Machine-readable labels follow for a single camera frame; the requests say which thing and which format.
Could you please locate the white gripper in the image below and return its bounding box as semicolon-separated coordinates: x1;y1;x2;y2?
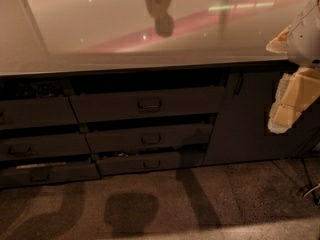
266;0;320;134

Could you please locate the dark drawer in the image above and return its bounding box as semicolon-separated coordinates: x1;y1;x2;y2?
0;161;100;189
0;134;90;161
0;97;77;130
70;86;225;123
86;123;213;153
96;150;205;176

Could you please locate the cable on floor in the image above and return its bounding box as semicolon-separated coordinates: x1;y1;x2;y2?
301;157;320;205

